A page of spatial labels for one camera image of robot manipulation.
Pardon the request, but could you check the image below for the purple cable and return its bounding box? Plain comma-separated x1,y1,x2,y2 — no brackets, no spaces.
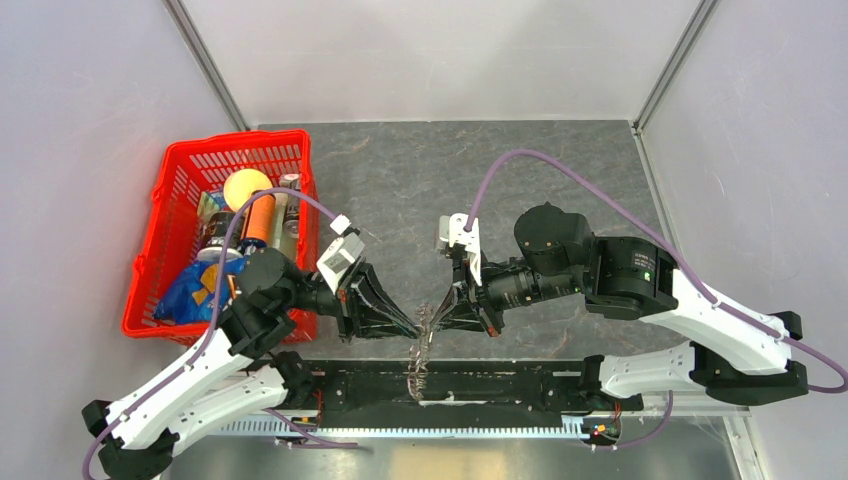
464,149,848,395
80,187,346,480

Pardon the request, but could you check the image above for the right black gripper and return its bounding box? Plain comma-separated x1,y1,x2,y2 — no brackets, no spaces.
430,245,585,337

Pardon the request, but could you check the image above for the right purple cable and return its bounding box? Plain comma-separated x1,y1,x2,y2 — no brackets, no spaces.
464,149,848,395

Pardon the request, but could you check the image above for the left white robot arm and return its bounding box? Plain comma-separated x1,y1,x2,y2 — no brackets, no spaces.
82,248,420,479

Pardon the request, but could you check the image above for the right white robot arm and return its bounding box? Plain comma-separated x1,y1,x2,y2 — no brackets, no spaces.
431,203,809,409

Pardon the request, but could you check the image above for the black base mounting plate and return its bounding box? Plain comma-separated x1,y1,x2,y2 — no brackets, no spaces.
281,359,644,429

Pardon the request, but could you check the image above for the red plastic basket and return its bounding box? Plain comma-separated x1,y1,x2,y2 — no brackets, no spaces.
121,129,317,346

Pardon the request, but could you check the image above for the yellow ball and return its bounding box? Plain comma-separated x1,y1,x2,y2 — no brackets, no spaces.
222,168,273,212

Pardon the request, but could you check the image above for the blue Doritos chip bag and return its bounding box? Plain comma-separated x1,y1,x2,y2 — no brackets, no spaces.
153,258,247,325

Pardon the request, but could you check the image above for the clear green bottle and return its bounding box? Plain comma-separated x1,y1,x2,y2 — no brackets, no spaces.
269,193,300,261

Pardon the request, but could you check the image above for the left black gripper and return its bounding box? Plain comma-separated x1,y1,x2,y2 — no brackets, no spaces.
279,255,421,342

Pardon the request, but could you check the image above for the orange cylinder bottle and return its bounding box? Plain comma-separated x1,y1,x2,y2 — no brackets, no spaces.
240,194,276,256

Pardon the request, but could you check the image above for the colourful small box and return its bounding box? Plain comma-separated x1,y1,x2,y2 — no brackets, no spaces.
196,189,228,219

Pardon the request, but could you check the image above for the black can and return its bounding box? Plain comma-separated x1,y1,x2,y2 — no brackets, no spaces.
196,210,244,263

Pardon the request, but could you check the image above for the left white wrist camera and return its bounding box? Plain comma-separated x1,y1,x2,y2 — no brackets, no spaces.
317,215,364,293

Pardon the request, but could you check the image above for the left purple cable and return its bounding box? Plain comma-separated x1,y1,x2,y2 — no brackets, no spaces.
80,187,346,480

